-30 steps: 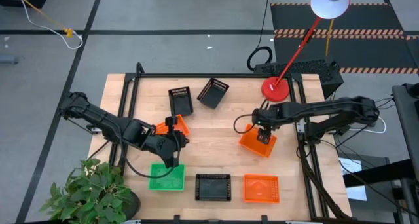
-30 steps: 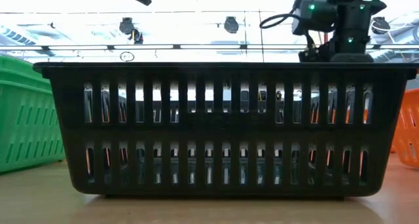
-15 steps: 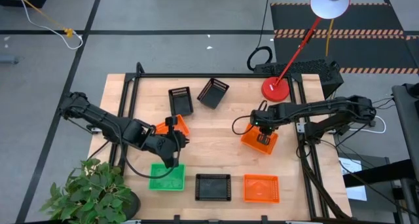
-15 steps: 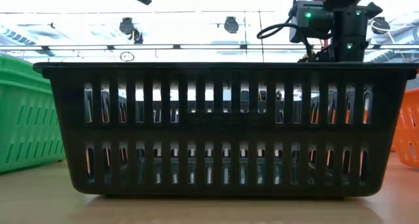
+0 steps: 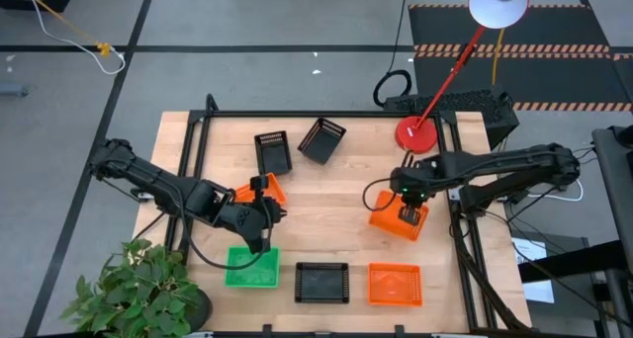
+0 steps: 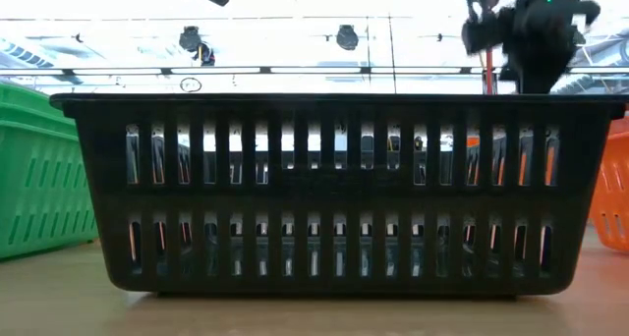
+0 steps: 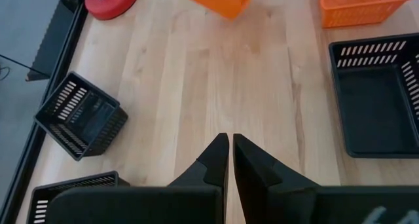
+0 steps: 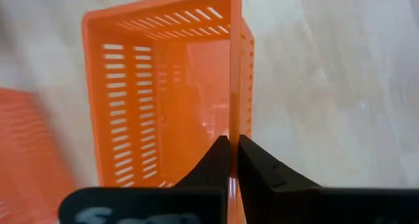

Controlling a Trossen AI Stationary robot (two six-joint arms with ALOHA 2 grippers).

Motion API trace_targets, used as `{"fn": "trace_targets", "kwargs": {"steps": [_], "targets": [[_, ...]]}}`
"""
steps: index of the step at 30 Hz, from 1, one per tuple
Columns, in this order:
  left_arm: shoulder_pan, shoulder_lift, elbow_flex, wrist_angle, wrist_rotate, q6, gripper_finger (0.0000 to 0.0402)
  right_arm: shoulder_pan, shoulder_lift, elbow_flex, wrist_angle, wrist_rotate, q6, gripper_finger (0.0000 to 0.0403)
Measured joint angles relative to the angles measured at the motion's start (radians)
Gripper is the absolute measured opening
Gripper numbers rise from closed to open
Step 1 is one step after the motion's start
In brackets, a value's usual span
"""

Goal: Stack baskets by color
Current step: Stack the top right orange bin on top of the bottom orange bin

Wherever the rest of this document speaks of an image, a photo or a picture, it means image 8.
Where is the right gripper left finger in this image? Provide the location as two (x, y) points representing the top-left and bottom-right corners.
(58, 135), (232, 224)

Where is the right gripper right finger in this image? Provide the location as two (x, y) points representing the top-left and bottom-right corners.
(238, 134), (419, 224)

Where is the orange slotted plastic basket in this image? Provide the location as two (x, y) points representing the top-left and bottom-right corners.
(0, 87), (77, 224)
(81, 0), (255, 224)

